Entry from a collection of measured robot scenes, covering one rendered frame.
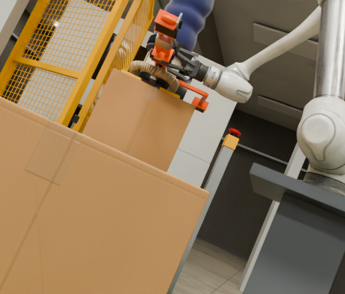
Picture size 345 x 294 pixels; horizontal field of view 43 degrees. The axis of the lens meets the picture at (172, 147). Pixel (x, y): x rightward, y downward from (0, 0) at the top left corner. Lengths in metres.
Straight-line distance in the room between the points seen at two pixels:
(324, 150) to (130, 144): 0.83
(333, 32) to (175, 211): 1.19
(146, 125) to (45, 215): 1.37
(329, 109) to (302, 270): 0.54
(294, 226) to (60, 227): 1.11
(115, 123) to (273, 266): 0.87
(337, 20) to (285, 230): 0.74
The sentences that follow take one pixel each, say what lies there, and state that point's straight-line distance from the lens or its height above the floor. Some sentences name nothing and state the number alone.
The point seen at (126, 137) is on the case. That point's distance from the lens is 1.89.
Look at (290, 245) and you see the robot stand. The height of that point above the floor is 0.55.
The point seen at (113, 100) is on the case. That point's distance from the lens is 1.92.
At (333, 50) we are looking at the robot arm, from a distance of 1.61.
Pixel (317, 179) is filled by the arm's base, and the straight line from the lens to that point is 1.64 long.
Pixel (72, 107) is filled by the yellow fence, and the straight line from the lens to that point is 2.64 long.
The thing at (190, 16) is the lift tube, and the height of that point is 1.36.
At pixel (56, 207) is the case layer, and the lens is 0.56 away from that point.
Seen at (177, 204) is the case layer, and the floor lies 0.51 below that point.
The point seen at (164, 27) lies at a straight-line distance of 1.56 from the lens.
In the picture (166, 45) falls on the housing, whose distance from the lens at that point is 1.70.
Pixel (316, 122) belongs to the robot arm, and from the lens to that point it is 1.44.
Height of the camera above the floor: 0.51
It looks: 7 degrees up
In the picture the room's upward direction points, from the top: 24 degrees clockwise
